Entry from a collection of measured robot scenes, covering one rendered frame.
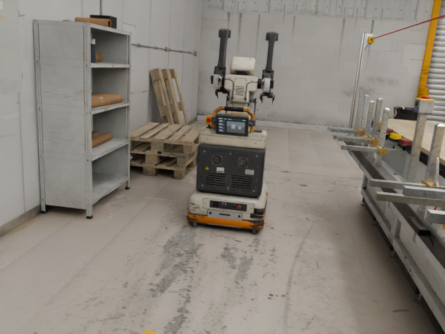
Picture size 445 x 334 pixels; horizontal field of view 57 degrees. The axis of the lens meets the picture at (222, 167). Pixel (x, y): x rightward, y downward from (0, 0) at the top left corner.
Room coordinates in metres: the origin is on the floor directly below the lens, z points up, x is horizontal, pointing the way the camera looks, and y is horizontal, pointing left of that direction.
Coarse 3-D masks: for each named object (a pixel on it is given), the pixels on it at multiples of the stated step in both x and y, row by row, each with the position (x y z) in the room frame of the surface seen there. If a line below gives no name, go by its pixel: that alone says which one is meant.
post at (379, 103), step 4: (380, 100) 3.08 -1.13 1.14; (376, 104) 3.11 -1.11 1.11; (380, 104) 3.08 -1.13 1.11; (376, 108) 3.09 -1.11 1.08; (380, 108) 3.08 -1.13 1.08; (376, 112) 3.09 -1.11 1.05; (380, 112) 3.08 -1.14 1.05; (376, 116) 3.09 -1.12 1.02; (376, 120) 3.08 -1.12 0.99; (376, 124) 3.08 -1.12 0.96; (372, 128) 3.11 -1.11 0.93; (376, 128) 3.08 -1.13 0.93; (372, 132) 3.09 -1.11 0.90; (376, 132) 3.08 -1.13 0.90; (372, 136) 3.09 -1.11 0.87; (376, 136) 3.08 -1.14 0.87; (368, 152) 3.12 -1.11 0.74; (372, 152) 3.08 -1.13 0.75
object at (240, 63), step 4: (232, 60) 3.65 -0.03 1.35; (236, 60) 3.65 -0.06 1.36; (240, 60) 3.64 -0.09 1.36; (244, 60) 3.64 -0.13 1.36; (248, 60) 3.64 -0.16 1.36; (252, 60) 3.64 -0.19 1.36; (232, 64) 3.62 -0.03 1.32; (236, 64) 3.62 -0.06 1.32; (240, 64) 3.61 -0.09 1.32; (244, 64) 3.61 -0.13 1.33; (248, 64) 3.61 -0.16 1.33; (252, 64) 3.61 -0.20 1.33; (232, 68) 3.60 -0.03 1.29; (236, 68) 3.60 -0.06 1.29; (240, 68) 3.59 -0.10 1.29; (244, 68) 3.59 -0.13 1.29; (248, 68) 3.59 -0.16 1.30; (252, 68) 3.59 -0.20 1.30; (232, 72) 3.63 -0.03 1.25; (252, 72) 3.60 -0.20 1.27
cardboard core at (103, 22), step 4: (76, 20) 3.76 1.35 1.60; (80, 20) 3.76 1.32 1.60; (84, 20) 3.75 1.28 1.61; (88, 20) 3.75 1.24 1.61; (92, 20) 3.75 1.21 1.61; (96, 20) 3.74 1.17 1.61; (100, 20) 3.74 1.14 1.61; (104, 20) 3.74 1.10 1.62; (108, 20) 3.74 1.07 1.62; (96, 24) 3.74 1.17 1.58; (100, 24) 3.73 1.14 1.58; (104, 24) 3.73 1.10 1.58; (108, 24) 3.80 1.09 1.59
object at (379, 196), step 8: (376, 192) 1.61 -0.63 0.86; (384, 192) 1.62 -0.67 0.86; (384, 200) 1.59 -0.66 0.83; (392, 200) 1.59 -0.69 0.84; (400, 200) 1.59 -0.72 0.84; (408, 200) 1.58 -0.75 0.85; (416, 200) 1.58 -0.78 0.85; (424, 200) 1.57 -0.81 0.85; (432, 200) 1.57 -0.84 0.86; (440, 200) 1.57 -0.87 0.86
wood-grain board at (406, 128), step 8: (392, 120) 4.02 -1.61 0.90; (400, 120) 4.07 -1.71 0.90; (408, 120) 4.12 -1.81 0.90; (392, 128) 3.40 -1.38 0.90; (400, 128) 3.44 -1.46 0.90; (408, 128) 3.48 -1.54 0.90; (432, 128) 3.60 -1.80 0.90; (408, 136) 3.00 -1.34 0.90; (424, 136) 3.06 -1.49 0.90; (424, 144) 2.66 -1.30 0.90; (424, 152) 2.50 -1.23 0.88; (440, 152) 2.41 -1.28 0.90; (440, 160) 2.24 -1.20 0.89
